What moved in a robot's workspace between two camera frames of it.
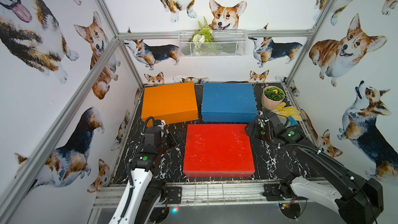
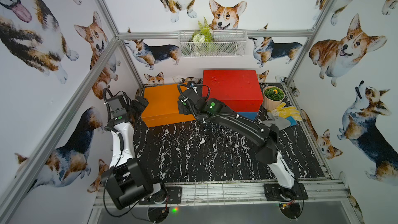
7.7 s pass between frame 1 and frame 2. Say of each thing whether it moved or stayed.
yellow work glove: stayed
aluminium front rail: stayed
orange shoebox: stayed
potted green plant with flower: stayed
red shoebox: moved
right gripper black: moved
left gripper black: moved
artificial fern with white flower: stayed
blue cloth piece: stayed
